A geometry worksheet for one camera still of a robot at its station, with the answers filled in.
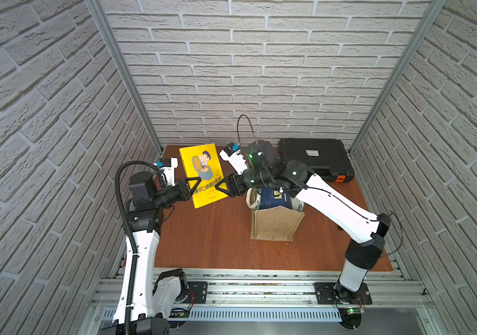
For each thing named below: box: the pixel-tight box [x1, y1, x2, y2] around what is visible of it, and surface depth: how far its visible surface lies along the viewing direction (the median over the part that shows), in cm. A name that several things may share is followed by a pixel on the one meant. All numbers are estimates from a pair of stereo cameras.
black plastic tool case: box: [278, 137, 355, 183], surface depth 111 cm
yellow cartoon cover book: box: [179, 143, 229, 209], surface depth 71 cm
